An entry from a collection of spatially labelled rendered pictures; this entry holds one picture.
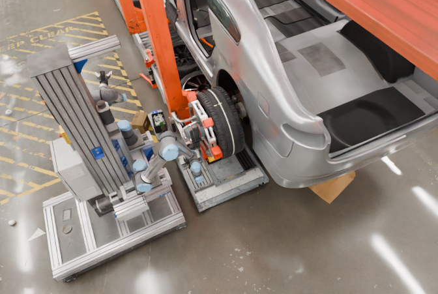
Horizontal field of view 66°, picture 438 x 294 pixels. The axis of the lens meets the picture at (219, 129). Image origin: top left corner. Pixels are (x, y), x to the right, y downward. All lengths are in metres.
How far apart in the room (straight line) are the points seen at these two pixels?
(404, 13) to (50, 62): 2.07
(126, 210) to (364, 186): 2.47
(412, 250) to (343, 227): 0.63
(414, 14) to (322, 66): 3.05
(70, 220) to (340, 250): 2.65
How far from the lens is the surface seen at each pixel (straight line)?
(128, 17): 5.09
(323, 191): 3.84
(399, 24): 0.51
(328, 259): 3.54
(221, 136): 2.92
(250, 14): 2.73
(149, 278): 3.52
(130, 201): 3.04
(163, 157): 2.49
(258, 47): 2.54
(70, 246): 3.67
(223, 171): 3.64
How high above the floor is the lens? 3.26
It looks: 49 degrees down
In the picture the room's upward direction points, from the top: 6 degrees counter-clockwise
